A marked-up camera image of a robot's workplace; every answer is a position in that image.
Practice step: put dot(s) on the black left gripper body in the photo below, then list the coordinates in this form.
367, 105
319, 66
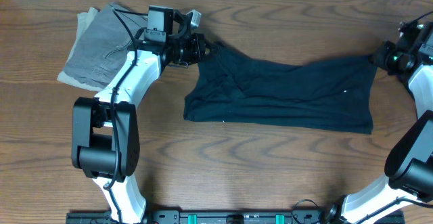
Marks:
188, 52

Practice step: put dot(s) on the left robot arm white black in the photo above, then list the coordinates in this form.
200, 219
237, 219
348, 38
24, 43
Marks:
105, 134

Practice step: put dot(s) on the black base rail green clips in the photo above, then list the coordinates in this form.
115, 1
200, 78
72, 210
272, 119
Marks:
203, 217

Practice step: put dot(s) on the black t-shirt white logo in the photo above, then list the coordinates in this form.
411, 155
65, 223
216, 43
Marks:
329, 94

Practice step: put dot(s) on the folded beige garment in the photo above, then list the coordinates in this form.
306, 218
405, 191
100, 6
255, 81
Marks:
83, 24

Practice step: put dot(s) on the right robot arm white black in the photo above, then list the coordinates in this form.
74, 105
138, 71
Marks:
407, 177

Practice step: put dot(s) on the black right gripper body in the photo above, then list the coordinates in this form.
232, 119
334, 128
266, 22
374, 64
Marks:
388, 58

